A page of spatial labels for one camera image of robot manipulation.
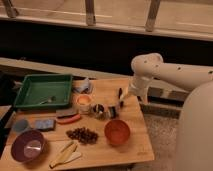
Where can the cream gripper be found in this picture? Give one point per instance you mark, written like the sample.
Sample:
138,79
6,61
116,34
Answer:
125,93

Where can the metal fork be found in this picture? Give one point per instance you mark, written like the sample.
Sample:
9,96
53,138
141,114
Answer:
49,100

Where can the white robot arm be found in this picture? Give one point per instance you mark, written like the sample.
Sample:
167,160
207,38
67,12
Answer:
194,142

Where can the orange plastic cup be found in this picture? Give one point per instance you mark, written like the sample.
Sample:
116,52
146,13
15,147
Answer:
83,103

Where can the black marker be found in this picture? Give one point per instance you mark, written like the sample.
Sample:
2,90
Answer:
119,96

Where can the small black white can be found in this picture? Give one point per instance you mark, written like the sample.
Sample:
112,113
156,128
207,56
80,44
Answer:
113,112

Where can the orange bowl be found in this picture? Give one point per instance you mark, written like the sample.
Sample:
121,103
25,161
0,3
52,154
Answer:
117,132

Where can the wooden cutting board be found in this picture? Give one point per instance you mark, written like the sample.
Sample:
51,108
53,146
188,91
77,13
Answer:
137,149

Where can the blue crumpled cloth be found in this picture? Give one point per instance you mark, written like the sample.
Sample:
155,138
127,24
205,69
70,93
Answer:
85,87

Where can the pile of brown beans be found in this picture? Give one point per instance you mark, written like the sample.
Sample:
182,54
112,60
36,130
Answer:
83,135

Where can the grey brush block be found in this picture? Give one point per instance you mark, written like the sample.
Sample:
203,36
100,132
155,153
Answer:
66,112

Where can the yellow wooden spatula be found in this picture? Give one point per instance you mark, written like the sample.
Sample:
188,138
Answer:
67,154

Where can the green plastic tray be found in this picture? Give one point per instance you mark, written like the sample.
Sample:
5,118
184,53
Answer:
39,87

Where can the blue sponge block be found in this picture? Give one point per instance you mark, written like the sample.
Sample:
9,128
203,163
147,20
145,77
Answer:
45,125

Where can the blue round lid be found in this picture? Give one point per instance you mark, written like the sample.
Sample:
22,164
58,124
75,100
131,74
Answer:
21,126

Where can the purple bowl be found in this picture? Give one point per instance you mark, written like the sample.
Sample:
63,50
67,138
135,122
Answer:
27,146

